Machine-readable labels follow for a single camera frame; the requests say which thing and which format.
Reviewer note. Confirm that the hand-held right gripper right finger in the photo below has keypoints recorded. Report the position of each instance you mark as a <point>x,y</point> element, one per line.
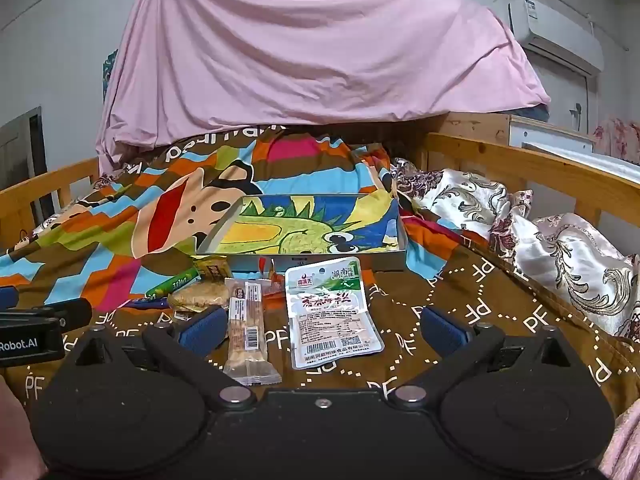
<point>445,332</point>

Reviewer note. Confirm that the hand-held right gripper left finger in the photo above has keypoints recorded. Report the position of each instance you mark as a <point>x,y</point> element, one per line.
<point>202,332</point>

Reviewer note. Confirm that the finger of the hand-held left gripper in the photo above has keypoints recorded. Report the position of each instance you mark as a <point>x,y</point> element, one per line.
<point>7,299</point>
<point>72,312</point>

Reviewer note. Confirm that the round cracker packet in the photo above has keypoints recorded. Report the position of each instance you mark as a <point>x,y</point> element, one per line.
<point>197,296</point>

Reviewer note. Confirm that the green candy stick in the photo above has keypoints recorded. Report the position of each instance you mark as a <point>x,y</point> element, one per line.
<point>172,284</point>

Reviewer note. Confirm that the blue packet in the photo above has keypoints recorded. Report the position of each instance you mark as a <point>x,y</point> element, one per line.
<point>150,304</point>

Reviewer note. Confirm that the yellow bar packet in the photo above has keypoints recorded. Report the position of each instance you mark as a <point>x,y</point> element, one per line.
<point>212,267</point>

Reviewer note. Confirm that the red and clear snack packet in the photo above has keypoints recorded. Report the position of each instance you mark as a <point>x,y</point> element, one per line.
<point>274,285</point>

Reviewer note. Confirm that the white and green snack packet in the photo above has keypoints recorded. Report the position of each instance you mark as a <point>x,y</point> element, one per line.
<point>330,320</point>

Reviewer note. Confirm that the metal tray with dinosaur drawing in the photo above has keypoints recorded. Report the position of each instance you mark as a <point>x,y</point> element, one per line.
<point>310,225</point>

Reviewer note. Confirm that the person's left forearm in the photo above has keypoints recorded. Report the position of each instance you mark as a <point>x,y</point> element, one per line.
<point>15,435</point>

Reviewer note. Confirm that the cartoon printed blanket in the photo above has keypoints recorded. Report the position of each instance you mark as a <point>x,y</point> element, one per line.
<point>100,240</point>

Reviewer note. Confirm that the floral satin quilt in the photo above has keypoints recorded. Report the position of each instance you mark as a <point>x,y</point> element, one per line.
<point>565,255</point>

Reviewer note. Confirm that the dark door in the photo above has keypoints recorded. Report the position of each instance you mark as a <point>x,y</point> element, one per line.
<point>20,145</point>

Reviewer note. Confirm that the person's pink clothing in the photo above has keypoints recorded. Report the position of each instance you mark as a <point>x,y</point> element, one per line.
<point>625,445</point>

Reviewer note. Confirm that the colourful patterned cloth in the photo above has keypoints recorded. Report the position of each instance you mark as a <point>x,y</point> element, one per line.
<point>109,75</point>

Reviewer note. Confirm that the pink floral cloth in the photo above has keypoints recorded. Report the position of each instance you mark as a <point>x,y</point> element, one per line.
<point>620,137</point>

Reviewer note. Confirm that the pink bed sheet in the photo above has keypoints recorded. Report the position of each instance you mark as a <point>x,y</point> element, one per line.
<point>300,50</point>

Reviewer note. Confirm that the white air conditioner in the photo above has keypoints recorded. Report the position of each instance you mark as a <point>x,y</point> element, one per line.
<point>550,30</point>

